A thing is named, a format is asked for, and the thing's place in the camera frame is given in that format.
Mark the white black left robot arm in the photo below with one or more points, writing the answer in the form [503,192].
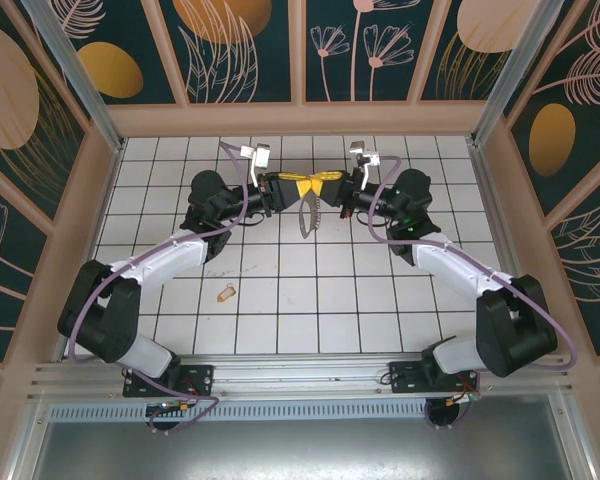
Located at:
[170,255]

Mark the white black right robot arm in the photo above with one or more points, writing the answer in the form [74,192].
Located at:
[455,265]

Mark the grey metal sheet panel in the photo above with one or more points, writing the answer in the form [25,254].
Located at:
[300,450]

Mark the white right camera mount bracket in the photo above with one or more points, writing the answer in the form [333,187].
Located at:
[365,175]

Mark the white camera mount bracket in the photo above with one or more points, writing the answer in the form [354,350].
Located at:
[365,175]
[254,175]

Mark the white left camera mount bracket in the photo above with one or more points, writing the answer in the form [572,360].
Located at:
[254,175]

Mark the aluminium table side rail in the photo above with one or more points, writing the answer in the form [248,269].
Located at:
[105,200]
[490,200]

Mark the aluminium corner post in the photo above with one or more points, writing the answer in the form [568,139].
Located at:
[517,70]
[75,75]

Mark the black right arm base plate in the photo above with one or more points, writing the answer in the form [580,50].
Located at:
[405,377]

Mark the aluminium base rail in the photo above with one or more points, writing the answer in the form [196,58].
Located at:
[300,372]

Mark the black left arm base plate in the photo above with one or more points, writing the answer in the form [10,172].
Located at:
[200,380]

